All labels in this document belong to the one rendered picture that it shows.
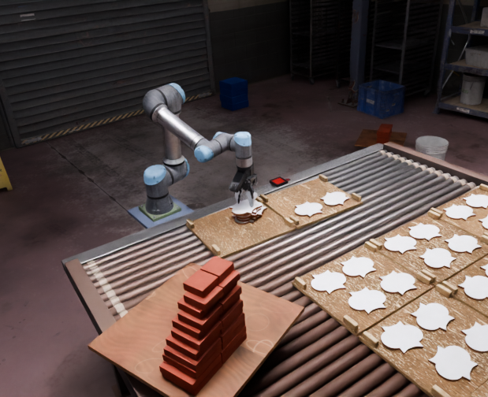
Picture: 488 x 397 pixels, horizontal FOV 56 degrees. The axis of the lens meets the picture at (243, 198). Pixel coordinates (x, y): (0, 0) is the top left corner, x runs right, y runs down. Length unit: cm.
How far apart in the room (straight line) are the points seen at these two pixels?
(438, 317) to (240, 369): 73
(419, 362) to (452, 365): 9
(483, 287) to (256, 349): 92
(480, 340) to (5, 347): 268
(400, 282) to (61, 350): 211
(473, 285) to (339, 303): 51
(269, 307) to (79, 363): 170
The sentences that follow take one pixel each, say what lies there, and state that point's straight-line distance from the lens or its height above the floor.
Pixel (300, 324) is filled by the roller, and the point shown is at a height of 92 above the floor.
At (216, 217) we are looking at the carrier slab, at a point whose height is 94.
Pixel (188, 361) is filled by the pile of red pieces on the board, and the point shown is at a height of 114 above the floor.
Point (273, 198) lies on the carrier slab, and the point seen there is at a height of 94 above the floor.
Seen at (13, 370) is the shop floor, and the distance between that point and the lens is 318.
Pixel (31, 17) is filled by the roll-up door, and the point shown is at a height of 150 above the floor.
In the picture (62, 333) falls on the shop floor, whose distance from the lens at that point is 327.
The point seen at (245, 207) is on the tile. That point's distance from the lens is 219.
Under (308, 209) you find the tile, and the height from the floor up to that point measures 95.
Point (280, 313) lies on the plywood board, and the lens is 156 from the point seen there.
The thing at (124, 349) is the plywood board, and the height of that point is 104.
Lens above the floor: 211
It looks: 29 degrees down
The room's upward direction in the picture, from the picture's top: 4 degrees counter-clockwise
